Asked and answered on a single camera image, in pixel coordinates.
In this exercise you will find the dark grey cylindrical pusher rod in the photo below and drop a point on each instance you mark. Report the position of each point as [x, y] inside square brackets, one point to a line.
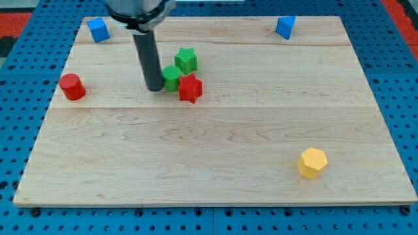
[149, 60]

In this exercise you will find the green cylinder block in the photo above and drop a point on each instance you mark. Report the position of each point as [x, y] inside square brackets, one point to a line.
[171, 76]

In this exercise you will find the green star block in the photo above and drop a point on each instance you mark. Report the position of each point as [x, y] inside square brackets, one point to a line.
[186, 60]

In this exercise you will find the red star block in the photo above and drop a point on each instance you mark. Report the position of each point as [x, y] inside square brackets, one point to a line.
[190, 88]

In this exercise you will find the blue cube block left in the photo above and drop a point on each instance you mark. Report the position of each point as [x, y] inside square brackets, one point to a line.
[98, 29]

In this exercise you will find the red cylinder block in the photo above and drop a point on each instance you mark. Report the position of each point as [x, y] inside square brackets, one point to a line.
[72, 86]

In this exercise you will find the light wooden board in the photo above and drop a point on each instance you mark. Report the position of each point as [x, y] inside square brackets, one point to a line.
[265, 100]

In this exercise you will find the blue triangular block right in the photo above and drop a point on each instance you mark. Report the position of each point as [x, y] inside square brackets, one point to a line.
[285, 25]

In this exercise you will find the yellow hexagon block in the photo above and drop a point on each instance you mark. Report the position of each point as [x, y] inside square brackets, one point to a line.
[311, 163]

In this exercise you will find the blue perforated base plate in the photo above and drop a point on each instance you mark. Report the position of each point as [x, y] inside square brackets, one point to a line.
[41, 35]

